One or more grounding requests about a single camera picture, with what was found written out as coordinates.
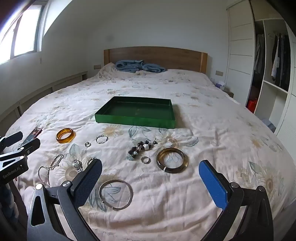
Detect red box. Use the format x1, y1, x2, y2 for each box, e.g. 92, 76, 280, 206
246, 98, 258, 113

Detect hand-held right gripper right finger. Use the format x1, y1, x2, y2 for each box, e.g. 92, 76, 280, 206
198, 159, 274, 241

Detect thin silver bangle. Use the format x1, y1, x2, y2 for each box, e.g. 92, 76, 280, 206
99, 179, 134, 211

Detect dark hanging clothes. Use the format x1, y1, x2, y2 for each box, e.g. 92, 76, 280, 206
270, 32, 291, 91

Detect beaded silver bracelet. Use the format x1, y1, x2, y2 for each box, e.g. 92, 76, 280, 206
126, 138, 158, 161

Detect dark brown bangle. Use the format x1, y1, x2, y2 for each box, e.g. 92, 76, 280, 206
156, 148, 186, 174

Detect silver chain necklace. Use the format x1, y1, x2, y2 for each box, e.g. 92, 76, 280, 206
38, 153, 64, 188

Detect amber translucent bangle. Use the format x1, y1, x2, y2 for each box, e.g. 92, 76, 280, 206
56, 128, 76, 144

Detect grey hanging clothes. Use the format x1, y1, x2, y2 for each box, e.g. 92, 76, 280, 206
253, 32, 265, 72

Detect blue storage box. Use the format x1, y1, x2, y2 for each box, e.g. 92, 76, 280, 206
262, 118, 277, 132

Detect wooden headboard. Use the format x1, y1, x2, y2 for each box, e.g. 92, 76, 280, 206
103, 46, 208, 75

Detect green shallow box tray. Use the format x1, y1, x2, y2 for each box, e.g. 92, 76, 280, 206
94, 96, 177, 129

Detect person's left forearm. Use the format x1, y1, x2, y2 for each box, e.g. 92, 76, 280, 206
0, 183, 21, 232

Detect blue folded blanket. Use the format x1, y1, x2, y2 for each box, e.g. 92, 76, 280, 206
115, 60, 167, 74

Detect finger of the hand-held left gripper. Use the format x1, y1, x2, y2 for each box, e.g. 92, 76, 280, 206
0, 138, 41, 163
0, 131, 24, 149

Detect small red silver clip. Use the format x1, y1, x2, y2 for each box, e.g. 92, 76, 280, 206
18, 128, 43, 147

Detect bed with floral sheet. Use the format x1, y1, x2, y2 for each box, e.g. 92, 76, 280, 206
5, 62, 290, 241

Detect white wardrobe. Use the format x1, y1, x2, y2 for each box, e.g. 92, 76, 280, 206
225, 0, 296, 144

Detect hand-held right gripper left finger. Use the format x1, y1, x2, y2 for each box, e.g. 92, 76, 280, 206
27, 158, 103, 241

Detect window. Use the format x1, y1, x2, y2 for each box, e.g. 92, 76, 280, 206
0, 0, 50, 65

